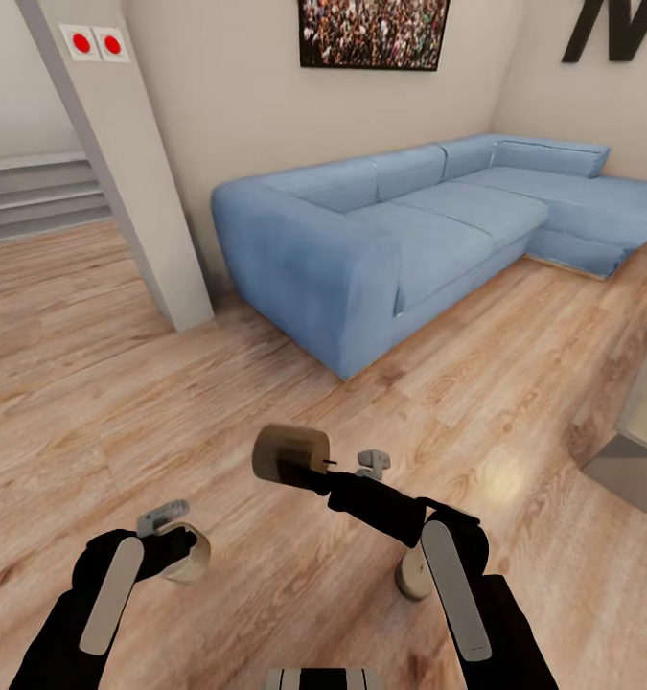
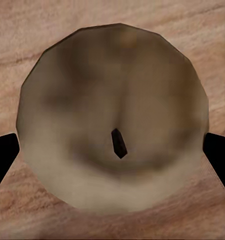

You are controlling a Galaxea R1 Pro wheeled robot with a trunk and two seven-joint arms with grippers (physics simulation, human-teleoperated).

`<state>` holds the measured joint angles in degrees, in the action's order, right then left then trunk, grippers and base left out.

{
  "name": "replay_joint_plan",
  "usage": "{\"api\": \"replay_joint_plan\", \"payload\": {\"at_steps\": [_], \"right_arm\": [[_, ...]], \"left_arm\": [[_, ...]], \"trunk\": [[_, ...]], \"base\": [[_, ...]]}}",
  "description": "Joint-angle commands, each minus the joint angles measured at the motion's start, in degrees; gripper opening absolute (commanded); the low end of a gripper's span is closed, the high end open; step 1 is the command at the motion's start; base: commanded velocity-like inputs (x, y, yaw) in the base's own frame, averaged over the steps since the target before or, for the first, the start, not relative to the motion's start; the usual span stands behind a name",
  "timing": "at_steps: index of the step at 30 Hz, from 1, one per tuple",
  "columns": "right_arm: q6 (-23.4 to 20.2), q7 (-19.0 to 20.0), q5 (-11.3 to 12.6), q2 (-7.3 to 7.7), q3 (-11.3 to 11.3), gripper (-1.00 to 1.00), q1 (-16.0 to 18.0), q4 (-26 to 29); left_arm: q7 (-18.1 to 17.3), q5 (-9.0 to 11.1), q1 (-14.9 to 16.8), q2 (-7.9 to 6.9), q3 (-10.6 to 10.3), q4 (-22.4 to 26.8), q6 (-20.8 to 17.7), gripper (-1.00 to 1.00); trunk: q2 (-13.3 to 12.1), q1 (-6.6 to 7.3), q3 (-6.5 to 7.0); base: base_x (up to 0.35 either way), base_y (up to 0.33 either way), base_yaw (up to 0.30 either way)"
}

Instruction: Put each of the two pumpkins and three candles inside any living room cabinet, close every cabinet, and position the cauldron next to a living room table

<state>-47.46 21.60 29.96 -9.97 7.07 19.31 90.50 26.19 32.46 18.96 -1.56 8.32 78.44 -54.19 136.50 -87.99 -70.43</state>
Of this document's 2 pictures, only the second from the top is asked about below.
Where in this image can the pillar candle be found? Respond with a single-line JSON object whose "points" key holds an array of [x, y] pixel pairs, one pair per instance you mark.
{"points": [[112, 119]]}

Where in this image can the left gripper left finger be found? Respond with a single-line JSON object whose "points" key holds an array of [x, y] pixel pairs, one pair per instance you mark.
{"points": [[9, 149]]}

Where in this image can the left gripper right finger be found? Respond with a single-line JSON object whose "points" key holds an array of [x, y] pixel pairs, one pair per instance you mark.
{"points": [[214, 149]]}

